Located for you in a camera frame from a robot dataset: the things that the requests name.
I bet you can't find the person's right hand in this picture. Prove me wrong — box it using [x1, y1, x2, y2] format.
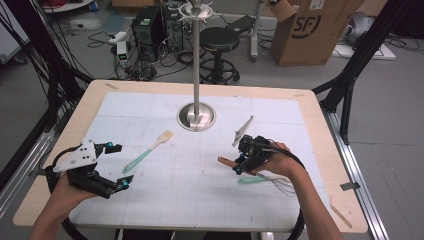
[251, 141, 307, 178]

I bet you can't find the white floor board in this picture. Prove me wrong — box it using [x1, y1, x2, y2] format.
[333, 43, 397, 62]

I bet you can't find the slim black computer tower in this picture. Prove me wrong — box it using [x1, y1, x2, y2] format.
[162, 3, 185, 54]

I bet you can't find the white device green display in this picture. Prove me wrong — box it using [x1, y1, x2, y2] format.
[115, 40, 129, 68]

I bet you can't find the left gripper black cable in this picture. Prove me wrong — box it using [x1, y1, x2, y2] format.
[45, 145, 88, 240]

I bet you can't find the white power strip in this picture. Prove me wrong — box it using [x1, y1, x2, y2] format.
[108, 30, 130, 44]

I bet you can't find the aluminium rail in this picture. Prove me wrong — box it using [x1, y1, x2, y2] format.
[0, 129, 56, 218]
[324, 109, 390, 240]

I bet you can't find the large black computer tower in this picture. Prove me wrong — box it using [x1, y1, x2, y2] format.
[130, 5, 167, 63]

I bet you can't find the white grid mat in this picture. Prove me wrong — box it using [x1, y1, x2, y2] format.
[68, 90, 338, 233]

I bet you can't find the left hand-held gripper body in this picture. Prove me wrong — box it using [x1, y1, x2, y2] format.
[52, 139, 118, 200]

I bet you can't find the black tape strip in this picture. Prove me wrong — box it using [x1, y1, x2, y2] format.
[339, 181, 362, 192]

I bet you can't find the black metal frame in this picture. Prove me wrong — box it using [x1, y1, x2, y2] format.
[312, 0, 424, 145]
[0, 0, 96, 134]

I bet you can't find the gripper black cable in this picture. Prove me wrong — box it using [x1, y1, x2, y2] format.
[45, 145, 88, 240]
[263, 138, 307, 240]

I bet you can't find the white stand pole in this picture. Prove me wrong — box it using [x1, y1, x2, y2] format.
[250, 0, 267, 63]

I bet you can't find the wide green-handled spatula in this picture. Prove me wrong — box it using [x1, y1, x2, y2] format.
[237, 175, 269, 185]

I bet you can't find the cardboard box black logo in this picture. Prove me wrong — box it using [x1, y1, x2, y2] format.
[269, 0, 367, 67]

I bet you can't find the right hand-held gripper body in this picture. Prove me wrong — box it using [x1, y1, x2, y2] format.
[231, 115, 278, 174]

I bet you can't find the grey round appliance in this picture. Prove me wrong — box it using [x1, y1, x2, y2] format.
[343, 12, 376, 46]

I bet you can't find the black flat case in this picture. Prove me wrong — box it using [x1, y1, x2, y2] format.
[226, 14, 256, 34]

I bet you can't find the round white table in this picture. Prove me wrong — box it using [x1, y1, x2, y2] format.
[43, 0, 95, 14]

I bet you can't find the metal utensil stand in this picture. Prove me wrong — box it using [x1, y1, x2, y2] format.
[175, 0, 221, 133]

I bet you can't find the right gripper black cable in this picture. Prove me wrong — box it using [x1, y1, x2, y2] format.
[263, 138, 307, 240]

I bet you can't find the black round stool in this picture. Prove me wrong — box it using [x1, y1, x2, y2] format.
[199, 26, 242, 85]

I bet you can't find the person's left hand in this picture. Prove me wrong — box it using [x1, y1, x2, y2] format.
[49, 171, 101, 209]

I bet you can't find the narrow green-handled spatula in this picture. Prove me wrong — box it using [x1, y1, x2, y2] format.
[122, 129, 175, 174]

